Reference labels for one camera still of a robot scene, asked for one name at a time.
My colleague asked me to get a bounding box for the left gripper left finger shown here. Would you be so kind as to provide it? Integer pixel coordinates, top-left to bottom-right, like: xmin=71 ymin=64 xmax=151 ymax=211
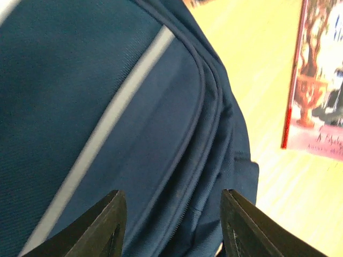
xmin=25 ymin=190 xmax=126 ymax=257

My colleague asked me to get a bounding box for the pink illustrated paperback book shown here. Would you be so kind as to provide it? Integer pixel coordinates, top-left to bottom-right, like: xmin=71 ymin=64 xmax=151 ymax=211
xmin=281 ymin=1 xmax=342 ymax=161

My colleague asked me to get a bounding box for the navy blue student backpack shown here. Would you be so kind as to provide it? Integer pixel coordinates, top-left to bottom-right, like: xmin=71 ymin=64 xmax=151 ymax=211
xmin=1 ymin=1 xmax=259 ymax=256

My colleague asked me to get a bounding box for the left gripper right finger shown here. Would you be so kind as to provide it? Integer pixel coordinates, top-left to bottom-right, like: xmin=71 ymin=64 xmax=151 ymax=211
xmin=220 ymin=190 xmax=325 ymax=257

